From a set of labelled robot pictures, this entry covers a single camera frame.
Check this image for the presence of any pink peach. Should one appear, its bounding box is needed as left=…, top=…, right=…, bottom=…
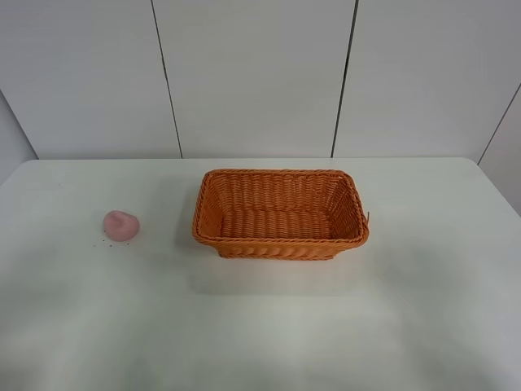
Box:
left=103, top=210, right=140, bottom=242

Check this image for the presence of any orange woven basket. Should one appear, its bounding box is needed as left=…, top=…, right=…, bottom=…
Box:
left=192, top=169, right=370, bottom=261

